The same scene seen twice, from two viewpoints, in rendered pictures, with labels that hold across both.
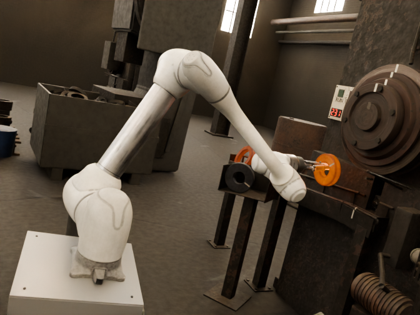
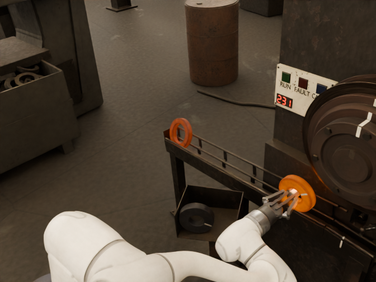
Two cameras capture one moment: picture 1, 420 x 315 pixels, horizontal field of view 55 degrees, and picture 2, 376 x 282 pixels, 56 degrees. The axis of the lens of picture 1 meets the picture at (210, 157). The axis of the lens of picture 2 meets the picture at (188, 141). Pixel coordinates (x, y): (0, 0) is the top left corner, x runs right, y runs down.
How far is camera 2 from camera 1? 119 cm
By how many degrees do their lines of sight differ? 25
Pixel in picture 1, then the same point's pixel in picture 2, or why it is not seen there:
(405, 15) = not seen: outside the picture
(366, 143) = (354, 196)
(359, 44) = (299, 9)
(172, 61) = (69, 270)
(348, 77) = (291, 54)
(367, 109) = (350, 159)
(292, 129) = (205, 18)
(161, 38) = not seen: outside the picture
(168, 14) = not seen: outside the picture
